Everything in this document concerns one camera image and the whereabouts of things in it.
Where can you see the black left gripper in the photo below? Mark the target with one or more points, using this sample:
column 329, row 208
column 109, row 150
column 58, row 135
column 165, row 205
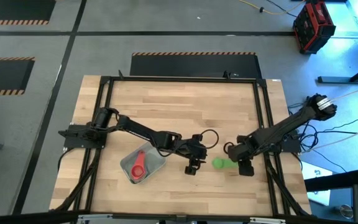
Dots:
column 193, row 147

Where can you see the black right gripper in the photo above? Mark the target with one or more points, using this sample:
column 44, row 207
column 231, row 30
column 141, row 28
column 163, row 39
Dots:
column 244, row 149

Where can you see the green plastic measuring cup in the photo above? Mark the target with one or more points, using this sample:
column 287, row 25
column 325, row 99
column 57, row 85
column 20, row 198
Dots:
column 221, row 163

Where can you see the red plastic measuring cup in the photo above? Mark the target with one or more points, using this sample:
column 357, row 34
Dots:
column 138, row 171

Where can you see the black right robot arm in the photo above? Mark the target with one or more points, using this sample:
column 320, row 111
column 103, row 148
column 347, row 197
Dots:
column 291, row 124

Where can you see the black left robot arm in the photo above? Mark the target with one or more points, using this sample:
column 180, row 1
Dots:
column 135, row 130

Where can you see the grey plastic basket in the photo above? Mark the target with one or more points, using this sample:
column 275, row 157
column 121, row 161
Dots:
column 154, row 158

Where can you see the large black floor mat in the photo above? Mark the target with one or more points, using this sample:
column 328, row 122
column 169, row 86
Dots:
column 194, row 67

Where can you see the black desk leg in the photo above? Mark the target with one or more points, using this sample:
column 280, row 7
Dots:
column 346, row 80

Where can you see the red and black toolbox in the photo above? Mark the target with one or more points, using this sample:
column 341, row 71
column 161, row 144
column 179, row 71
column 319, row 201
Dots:
column 314, row 26

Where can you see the black striped-edge floor mat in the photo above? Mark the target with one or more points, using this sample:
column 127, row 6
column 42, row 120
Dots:
column 2, row 76
column 11, row 9

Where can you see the black table frame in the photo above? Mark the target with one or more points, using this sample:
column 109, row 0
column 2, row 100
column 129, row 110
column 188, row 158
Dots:
column 182, row 79

